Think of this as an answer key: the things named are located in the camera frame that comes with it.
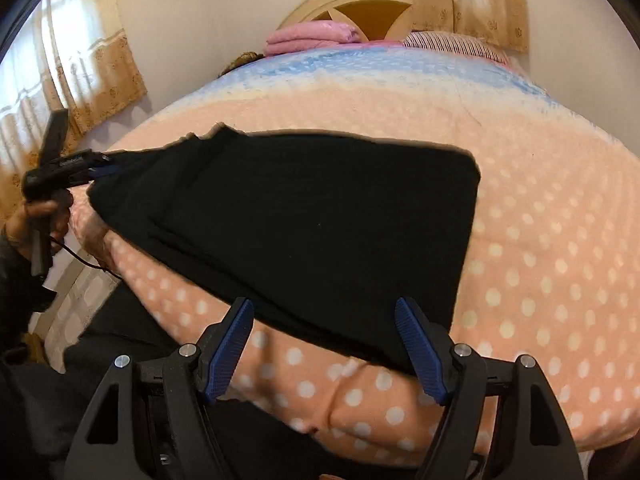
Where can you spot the folded pink blanket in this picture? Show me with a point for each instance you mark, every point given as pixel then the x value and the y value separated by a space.
pixel 309 36

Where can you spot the brown furry item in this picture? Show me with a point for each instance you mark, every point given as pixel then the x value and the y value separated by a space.
pixel 242 60

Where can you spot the beige side window curtain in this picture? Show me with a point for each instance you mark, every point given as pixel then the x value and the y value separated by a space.
pixel 71 54

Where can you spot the polka dot bed quilt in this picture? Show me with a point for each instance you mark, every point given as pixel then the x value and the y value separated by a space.
pixel 552 267

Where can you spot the black jacket left forearm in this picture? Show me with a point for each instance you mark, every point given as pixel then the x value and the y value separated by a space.
pixel 21 295

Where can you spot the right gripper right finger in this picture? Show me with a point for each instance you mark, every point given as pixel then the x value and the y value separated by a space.
pixel 531 438

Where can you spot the striped pillow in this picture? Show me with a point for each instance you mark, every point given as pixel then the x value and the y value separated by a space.
pixel 456 44

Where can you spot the person's left hand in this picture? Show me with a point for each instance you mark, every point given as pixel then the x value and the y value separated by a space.
pixel 55 212

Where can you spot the cream wooden headboard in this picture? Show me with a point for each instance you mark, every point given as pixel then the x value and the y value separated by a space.
pixel 389 20

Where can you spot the black pants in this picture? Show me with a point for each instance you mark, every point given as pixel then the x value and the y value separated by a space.
pixel 322 233

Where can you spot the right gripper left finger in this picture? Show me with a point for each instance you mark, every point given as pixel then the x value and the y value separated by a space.
pixel 150 420

